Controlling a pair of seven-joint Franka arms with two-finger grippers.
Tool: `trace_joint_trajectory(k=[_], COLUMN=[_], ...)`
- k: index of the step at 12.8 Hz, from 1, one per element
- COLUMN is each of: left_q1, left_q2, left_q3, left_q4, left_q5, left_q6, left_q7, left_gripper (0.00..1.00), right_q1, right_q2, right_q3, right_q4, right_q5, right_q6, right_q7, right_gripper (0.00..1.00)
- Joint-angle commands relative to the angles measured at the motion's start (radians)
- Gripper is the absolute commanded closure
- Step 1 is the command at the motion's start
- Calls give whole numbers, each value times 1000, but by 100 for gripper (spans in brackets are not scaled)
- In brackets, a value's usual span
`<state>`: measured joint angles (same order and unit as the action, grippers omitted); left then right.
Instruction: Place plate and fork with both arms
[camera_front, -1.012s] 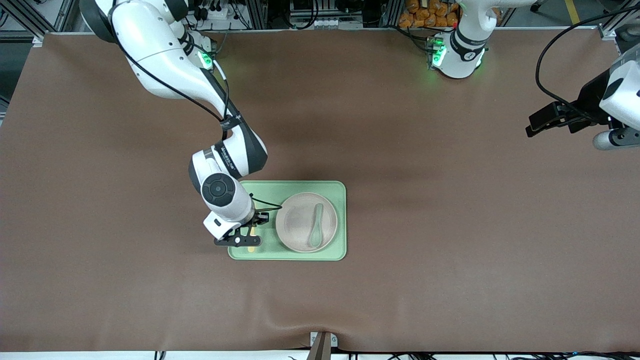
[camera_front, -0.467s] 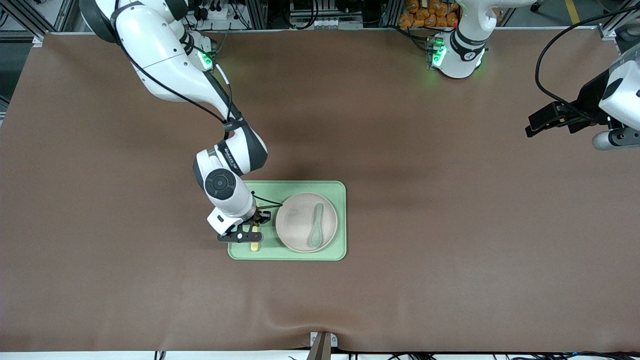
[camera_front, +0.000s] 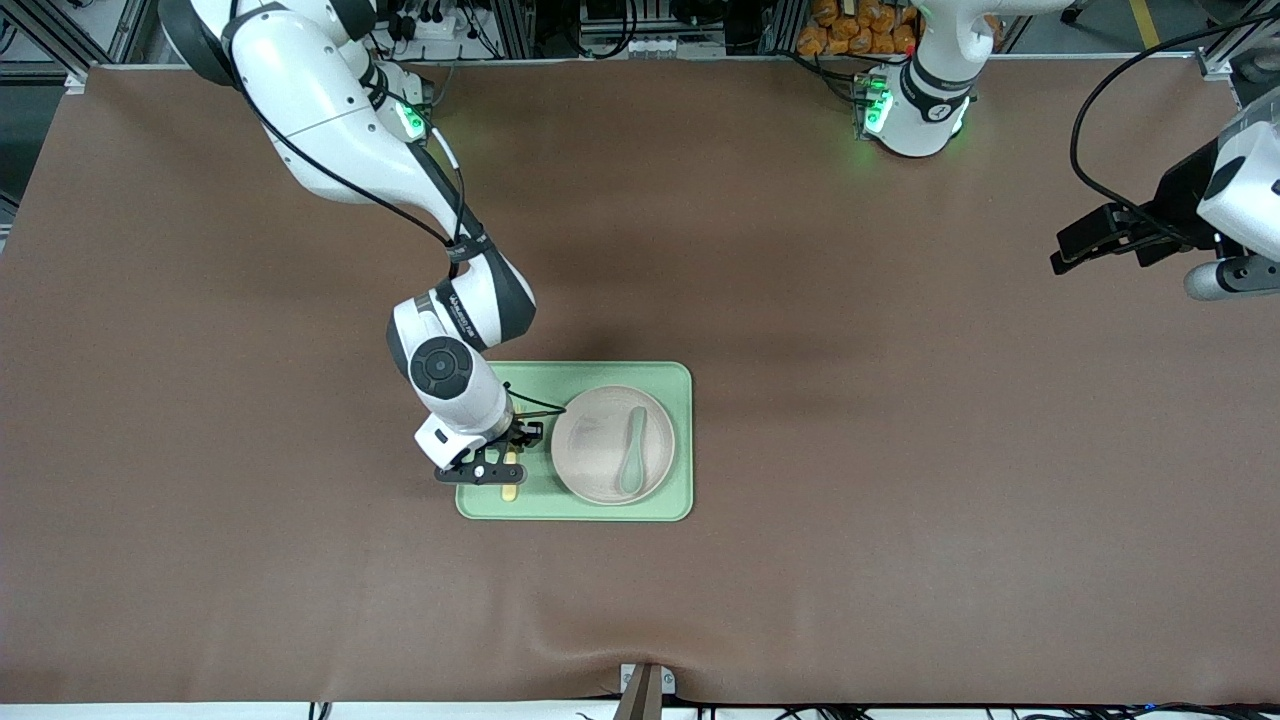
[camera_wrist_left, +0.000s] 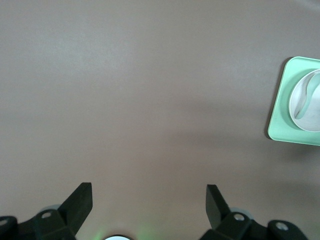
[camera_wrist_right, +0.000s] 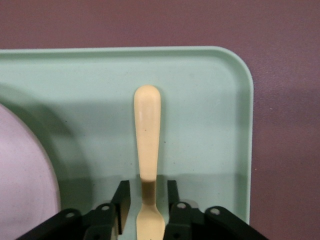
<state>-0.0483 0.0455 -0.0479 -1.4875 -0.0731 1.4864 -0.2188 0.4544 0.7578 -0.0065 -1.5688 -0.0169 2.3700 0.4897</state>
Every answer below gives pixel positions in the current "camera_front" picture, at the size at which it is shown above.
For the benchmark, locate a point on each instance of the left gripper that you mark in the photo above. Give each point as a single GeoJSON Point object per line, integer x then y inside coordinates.
{"type": "Point", "coordinates": [1183, 198]}

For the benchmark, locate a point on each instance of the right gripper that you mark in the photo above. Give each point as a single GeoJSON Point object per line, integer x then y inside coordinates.
{"type": "Point", "coordinates": [523, 433]}

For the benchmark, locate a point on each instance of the yellow plastic fork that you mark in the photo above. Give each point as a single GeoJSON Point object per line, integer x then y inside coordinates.
{"type": "Point", "coordinates": [510, 490]}

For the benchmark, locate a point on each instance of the beige round plate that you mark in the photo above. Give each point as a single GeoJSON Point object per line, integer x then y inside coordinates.
{"type": "Point", "coordinates": [600, 440]}

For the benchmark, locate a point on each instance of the teal plastic spoon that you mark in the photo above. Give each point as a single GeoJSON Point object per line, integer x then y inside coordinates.
{"type": "Point", "coordinates": [632, 470]}

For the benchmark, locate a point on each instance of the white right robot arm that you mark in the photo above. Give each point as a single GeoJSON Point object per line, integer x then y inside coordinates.
{"type": "Point", "coordinates": [320, 110]}

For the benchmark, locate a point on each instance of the light green rectangular tray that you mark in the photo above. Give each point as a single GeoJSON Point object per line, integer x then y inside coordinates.
{"type": "Point", "coordinates": [480, 505]}

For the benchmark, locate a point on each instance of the brown table mat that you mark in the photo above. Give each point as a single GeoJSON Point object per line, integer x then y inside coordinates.
{"type": "Point", "coordinates": [300, 550]}

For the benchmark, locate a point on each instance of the metal table clamp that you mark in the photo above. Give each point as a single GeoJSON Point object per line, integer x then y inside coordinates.
{"type": "Point", "coordinates": [642, 690]}

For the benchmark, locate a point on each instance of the bag of orange items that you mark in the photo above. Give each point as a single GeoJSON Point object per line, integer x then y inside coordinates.
{"type": "Point", "coordinates": [840, 35]}

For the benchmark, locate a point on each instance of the white power strip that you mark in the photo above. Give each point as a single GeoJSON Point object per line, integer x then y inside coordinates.
{"type": "Point", "coordinates": [430, 28]}

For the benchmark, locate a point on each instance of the aluminium frame strut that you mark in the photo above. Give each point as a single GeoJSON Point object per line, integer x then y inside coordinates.
{"type": "Point", "coordinates": [1225, 50]}
{"type": "Point", "coordinates": [45, 35]}

